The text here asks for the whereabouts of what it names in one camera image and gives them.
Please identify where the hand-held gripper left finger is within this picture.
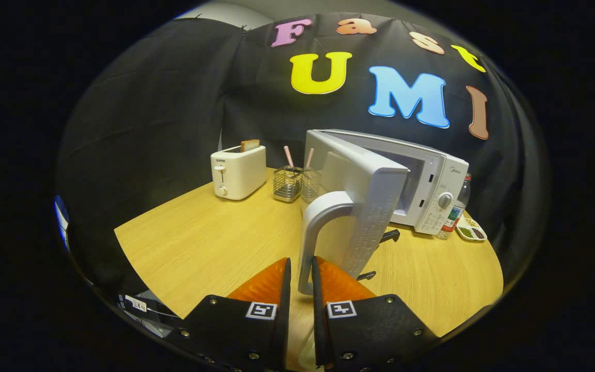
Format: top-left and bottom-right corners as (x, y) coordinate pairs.
(166, 257), (292, 372)

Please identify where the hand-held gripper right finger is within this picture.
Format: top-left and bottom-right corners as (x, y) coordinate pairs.
(312, 256), (440, 372)

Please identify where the white microwave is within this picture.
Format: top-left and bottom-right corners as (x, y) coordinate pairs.
(297, 129), (469, 296)

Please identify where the white toaster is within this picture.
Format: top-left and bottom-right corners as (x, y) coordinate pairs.
(211, 145), (267, 201)

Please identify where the dark box with white label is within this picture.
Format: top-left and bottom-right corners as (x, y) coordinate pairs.
(116, 291), (180, 339)

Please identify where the white divided bean dish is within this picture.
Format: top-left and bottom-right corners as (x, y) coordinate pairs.
(455, 214), (488, 242)

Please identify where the clear plastic bottle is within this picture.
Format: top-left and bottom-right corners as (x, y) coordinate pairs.
(438, 173), (472, 240)

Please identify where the wire mesh basket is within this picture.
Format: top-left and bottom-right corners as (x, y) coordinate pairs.
(273, 166), (304, 203)

